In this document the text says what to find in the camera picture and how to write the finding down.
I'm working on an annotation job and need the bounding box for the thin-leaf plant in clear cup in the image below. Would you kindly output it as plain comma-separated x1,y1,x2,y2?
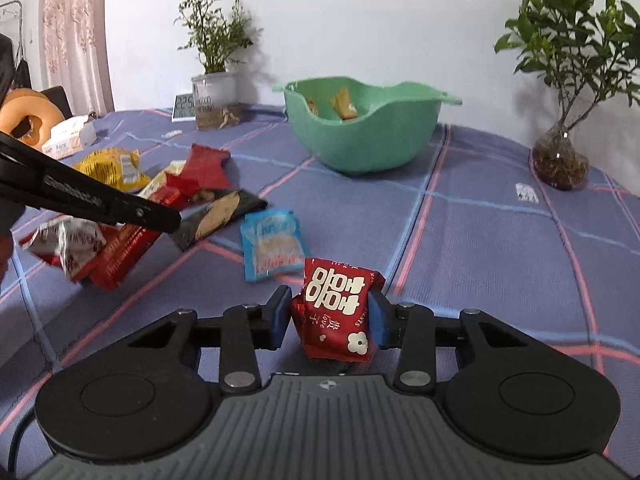
175,0,261,132

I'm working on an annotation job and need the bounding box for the red flower-print snack packet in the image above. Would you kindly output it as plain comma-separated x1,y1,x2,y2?
290,257,386,361

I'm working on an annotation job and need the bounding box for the white tissue box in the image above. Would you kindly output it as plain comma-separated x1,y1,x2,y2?
41,115,97,160

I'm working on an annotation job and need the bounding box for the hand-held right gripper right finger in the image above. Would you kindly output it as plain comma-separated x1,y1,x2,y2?
367,290,551,391

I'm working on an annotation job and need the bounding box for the white and red snack packet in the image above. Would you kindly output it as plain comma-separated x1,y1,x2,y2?
20,217,108,281

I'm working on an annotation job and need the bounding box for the black cookie packet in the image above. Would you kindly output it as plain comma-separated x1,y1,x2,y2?
172,188,268,252

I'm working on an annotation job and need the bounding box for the blue snack packet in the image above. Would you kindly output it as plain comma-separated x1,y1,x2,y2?
240,209,307,282

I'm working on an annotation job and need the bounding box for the small white digital clock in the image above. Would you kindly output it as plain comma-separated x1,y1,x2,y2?
171,92,197,123

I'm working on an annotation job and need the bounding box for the dark red snack packet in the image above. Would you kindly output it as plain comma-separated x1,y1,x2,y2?
177,143,232,196

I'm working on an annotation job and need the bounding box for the black chair back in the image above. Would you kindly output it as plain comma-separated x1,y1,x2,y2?
40,86,73,122

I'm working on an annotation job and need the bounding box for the leafy plant in glass vase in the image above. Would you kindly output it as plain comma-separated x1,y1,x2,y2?
492,0,640,192

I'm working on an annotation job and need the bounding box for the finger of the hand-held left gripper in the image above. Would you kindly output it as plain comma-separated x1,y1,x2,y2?
0,132,182,235

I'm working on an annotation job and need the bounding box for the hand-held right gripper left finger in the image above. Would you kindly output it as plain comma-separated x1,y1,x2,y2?
100,285,293,395

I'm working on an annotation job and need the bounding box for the yellow snack packet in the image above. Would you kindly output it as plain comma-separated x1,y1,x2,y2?
72,147,151,192

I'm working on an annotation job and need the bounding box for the green plastic bowl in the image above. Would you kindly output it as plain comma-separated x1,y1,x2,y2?
272,76,463,176

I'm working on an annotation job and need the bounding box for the red gold-print snack packet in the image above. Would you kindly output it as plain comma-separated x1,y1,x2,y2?
87,222,161,292

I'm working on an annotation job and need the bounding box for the pink floral curtain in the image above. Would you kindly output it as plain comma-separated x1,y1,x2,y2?
39,0,116,118

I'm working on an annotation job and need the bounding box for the dark cloth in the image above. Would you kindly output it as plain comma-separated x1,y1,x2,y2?
0,34,32,106

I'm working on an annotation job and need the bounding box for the orange snack packet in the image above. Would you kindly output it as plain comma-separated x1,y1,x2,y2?
330,86,360,121

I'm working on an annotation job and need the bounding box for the small red snack packet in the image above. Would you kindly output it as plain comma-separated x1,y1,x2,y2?
150,185,192,211

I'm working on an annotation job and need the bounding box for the blue plaid tablecloth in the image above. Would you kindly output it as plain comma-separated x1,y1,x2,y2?
0,105,640,480

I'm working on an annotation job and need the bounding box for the orange ring cushion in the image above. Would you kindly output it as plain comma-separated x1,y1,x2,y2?
0,88,66,151

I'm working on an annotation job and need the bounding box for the cream snack packet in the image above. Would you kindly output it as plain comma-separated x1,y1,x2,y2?
137,160,188,201

